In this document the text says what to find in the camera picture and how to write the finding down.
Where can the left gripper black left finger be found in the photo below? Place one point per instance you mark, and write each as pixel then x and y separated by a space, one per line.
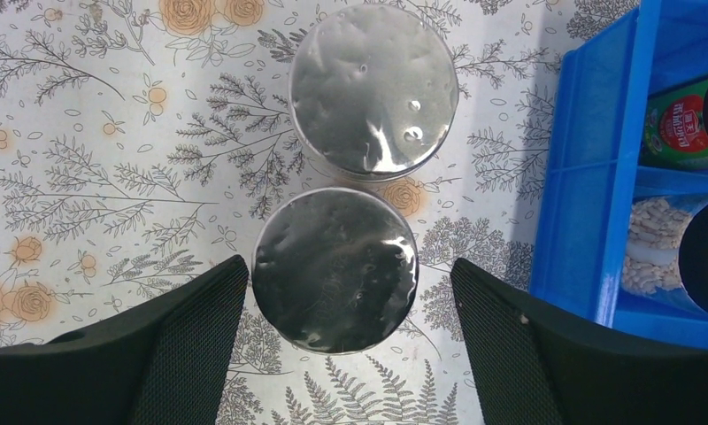
pixel 164 361

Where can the floral tablecloth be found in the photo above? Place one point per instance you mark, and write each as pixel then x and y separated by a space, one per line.
pixel 143 142

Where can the blue plastic divided bin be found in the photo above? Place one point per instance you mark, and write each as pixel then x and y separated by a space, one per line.
pixel 593 174

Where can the yellow cap sauce bottle front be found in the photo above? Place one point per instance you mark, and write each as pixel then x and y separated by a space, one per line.
pixel 675 133

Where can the clear jar black knob lid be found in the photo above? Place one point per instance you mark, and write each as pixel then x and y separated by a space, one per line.
pixel 666 256

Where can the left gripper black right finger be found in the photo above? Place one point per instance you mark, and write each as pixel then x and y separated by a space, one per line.
pixel 534 363

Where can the silver lid jar white beads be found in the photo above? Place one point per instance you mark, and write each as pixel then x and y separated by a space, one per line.
pixel 335 270

